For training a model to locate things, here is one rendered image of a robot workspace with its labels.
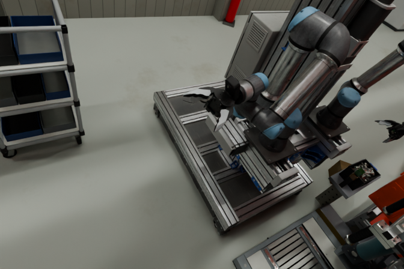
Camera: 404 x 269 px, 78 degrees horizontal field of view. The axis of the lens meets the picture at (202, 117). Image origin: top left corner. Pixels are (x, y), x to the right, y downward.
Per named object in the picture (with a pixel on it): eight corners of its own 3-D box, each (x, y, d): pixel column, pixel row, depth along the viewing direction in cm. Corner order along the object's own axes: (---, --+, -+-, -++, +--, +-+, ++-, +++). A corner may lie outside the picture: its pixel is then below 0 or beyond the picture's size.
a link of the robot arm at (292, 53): (264, 125, 124) (332, 24, 85) (243, 106, 129) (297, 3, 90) (277, 116, 131) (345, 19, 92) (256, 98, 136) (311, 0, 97)
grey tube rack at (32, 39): (4, 164, 170) (-78, 33, 98) (1, 119, 191) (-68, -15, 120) (88, 144, 196) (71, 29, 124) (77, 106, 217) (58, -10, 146)
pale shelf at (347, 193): (345, 199, 169) (348, 197, 167) (327, 178, 178) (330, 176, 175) (378, 179, 190) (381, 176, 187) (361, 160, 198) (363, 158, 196)
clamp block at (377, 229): (386, 250, 97) (397, 246, 93) (367, 228, 101) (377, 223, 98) (392, 244, 99) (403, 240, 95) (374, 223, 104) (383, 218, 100)
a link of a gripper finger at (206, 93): (179, 104, 80) (205, 108, 83) (184, 93, 76) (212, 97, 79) (178, 97, 82) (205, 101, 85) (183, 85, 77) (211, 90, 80)
